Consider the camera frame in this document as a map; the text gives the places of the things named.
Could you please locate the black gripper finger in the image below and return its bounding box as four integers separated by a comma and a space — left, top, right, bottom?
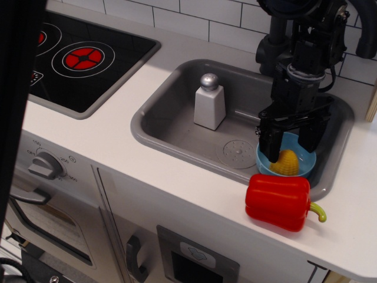
298, 116, 330, 153
257, 128, 284, 163

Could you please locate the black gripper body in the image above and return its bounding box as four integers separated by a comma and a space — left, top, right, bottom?
257, 62, 334, 132

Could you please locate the yellow toy corn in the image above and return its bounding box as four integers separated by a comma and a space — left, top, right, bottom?
269, 149, 299, 176

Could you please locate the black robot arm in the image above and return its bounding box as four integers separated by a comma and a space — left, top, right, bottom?
257, 1, 349, 163

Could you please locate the light blue plastic bowl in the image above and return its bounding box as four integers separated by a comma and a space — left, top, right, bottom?
256, 133, 316, 177

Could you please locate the grey toy sink basin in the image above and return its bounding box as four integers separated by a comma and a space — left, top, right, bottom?
130, 58, 355, 202

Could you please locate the black toy faucet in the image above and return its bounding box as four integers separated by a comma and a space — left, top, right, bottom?
256, 1, 376, 77

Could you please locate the red toy bell pepper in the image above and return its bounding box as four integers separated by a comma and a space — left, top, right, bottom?
245, 174, 327, 232

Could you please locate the white salt shaker silver cap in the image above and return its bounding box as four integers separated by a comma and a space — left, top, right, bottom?
194, 73, 226, 130

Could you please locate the grey dishwasher panel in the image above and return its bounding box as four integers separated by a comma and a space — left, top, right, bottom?
157, 225, 240, 283

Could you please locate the black toy stove top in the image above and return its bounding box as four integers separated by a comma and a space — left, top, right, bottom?
28, 11, 161, 120

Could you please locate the grey oven dial knob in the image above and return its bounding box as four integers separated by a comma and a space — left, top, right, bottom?
28, 152, 63, 180

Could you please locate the toy oven door window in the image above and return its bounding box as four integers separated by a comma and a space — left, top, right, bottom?
8, 199, 94, 267

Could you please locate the grey cabinet door handle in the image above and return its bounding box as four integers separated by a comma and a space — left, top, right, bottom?
125, 235, 148, 282

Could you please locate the grey oven door handle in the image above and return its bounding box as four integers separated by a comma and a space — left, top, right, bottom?
10, 186, 51, 205

